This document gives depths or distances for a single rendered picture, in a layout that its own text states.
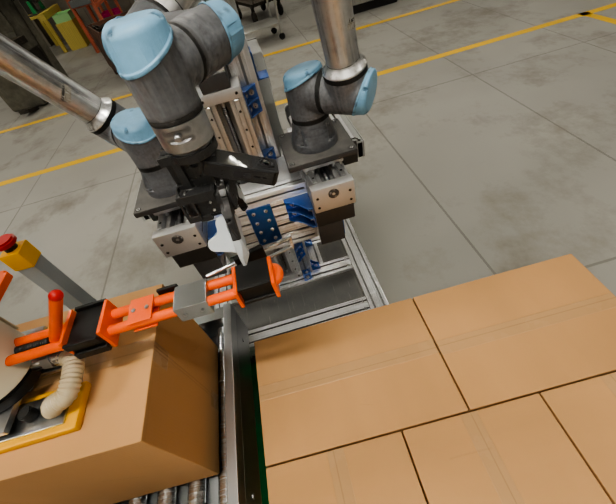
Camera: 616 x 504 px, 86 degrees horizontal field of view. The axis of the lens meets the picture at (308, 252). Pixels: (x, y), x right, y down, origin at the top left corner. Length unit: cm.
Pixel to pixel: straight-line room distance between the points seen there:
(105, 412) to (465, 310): 106
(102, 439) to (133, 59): 69
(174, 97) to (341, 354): 92
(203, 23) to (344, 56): 46
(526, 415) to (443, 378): 22
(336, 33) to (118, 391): 93
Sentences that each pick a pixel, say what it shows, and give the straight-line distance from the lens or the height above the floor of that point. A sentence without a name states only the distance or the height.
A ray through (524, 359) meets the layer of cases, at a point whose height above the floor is 54.
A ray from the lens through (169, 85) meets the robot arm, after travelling 46.
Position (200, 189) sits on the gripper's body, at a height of 132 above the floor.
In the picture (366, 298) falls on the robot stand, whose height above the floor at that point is 23.
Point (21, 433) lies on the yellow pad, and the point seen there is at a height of 97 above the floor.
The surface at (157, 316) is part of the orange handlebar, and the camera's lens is 73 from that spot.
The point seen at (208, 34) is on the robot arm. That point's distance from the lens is 52.
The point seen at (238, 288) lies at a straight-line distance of 66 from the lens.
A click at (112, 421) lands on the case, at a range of 86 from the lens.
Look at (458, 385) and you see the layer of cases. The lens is 114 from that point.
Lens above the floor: 160
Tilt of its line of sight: 47 degrees down
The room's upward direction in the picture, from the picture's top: 16 degrees counter-clockwise
